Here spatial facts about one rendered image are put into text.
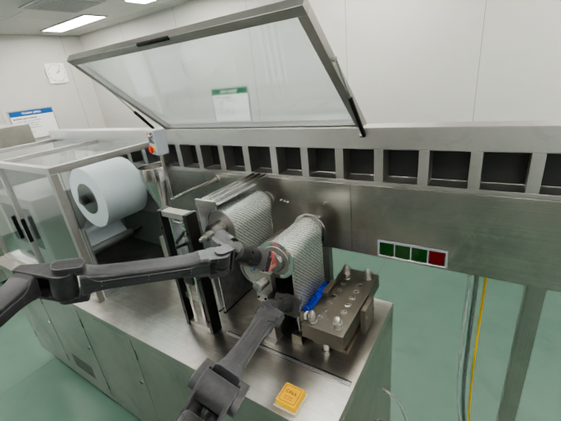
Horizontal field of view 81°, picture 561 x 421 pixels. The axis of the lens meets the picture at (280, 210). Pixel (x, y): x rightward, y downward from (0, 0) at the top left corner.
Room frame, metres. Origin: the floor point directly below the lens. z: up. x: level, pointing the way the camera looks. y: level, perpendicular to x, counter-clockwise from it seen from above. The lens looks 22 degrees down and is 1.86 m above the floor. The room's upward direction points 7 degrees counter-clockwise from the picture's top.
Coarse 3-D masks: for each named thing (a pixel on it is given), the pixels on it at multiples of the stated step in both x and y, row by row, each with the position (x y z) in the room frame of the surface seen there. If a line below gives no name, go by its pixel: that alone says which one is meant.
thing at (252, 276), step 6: (276, 234) 1.26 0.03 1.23; (270, 240) 1.21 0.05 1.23; (258, 246) 1.18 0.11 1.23; (240, 264) 1.12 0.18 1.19; (246, 270) 1.12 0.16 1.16; (252, 270) 1.10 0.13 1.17; (258, 270) 1.08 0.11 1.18; (246, 276) 1.11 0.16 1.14; (252, 276) 1.10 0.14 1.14; (258, 276) 1.08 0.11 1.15
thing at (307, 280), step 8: (320, 248) 1.17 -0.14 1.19; (312, 256) 1.11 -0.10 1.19; (320, 256) 1.16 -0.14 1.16; (312, 264) 1.11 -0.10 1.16; (320, 264) 1.16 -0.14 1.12; (296, 272) 1.01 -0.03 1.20; (304, 272) 1.05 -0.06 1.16; (312, 272) 1.10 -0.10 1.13; (320, 272) 1.16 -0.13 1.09; (296, 280) 1.01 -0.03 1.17; (304, 280) 1.05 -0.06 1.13; (312, 280) 1.10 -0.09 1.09; (320, 280) 1.15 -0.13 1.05; (296, 288) 1.00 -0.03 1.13; (304, 288) 1.04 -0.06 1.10; (312, 288) 1.10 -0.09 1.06; (304, 296) 1.04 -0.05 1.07; (304, 304) 1.03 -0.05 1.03
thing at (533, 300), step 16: (528, 288) 0.98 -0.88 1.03; (528, 304) 0.97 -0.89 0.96; (528, 320) 0.97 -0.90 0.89; (528, 336) 0.96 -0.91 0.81; (512, 352) 0.99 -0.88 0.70; (528, 352) 0.95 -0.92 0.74; (512, 368) 0.98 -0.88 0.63; (512, 384) 0.97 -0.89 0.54; (512, 400) 0.96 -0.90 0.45; (512, 416) 0.96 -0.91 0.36
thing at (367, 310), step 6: (366, 300) 1.03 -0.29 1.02; (372, 300) 1.04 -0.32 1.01; (366, 306) 1.00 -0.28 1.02; (372, 306) 1.04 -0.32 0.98; (366, 312) 0.98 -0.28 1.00; (372, 312) 1.04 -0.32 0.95; (366, 318) 0.98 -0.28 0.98; (372, 318) 1.04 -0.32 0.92; (366, 324) 0.98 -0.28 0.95; (366, 330) 0.98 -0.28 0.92
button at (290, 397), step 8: (288, 384) 0.78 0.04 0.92; (280, 392) 0.76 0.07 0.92; (288, 392) 0.75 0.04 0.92; (296, 392) 0.75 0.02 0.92; (304, 392) 0.75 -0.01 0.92; (280, 400) 0.73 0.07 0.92; (288, 400) 0.72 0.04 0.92; (296, 400) 0.72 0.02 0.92; (288, 408) 0.71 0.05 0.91; (296, 408) 0.70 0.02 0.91
